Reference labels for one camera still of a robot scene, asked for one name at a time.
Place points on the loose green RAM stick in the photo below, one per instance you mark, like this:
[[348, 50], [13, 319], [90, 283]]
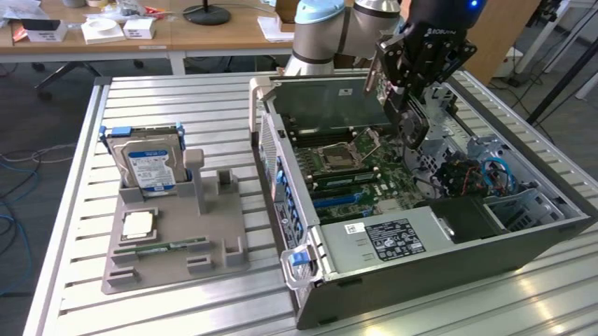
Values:
[[159, 246]]

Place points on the white box with black lid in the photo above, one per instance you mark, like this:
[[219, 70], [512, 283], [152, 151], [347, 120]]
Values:
[[46, 31]]

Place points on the green motherboard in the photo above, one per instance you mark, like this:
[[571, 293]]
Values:
[[387, 164]]

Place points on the black green graphics card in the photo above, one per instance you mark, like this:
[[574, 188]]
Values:
[[412, 122]]

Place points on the black office chair base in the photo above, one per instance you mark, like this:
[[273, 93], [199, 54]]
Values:
[[60, 75]]

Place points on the blue expansion slot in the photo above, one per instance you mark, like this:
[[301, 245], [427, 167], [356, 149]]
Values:
[[336, 202]]

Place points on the white round holder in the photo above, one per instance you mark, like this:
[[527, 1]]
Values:
[[101, 31]]

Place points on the black tripod stand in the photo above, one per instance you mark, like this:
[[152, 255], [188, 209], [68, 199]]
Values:
[[560, 77]]

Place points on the open grey PC case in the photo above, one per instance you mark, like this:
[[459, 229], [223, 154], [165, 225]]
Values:
[[420, 290]]

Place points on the grey power supply unit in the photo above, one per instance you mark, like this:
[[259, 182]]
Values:
[[349, 245]]

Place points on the hard disk with blue bracket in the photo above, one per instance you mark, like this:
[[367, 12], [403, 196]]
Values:
[[144, 161]]

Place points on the black case lock latch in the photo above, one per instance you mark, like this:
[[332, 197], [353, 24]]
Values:
[[280, 134]]

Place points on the dark green shroud panel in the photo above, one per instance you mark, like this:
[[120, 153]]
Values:
[[327, 101]]

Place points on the wooden cabinet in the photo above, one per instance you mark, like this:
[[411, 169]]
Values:
[[504, 28]]

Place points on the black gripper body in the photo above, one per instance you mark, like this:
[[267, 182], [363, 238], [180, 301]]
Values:
[[439, 17]]

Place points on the silver drive cage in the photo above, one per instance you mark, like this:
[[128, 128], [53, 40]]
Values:
[[439, 147]]

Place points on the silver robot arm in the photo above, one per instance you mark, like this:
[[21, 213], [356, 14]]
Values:
[[317, 38]]

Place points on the white paper stack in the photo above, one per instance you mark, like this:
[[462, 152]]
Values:
[[275, 31]]

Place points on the white drawer unit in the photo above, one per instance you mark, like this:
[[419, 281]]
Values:
[[506, 63]]

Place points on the metal socket cover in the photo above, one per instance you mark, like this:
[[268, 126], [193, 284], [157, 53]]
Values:
[[365, 141]]

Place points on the silver CPU chip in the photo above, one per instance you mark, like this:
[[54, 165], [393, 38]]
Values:
[[137, 225]]

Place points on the CPU socket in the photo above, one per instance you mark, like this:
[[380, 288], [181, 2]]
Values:
[[336, 157]]

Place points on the grey parts rack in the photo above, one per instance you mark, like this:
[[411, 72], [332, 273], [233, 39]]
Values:
[[187, 224]]

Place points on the brown cardboard box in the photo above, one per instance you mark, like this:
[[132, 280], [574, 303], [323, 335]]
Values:
[[285, 12]]

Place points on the black lamp base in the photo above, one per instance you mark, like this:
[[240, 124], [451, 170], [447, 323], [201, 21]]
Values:
[[205, 15]]

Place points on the installed RAM stick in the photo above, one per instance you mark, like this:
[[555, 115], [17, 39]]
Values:
[[347, 179]]

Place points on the wooden desk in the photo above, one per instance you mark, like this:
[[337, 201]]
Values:
[[209, 38]]

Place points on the metal disk bay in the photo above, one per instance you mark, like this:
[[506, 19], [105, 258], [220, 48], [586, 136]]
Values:
[[527, 210]]

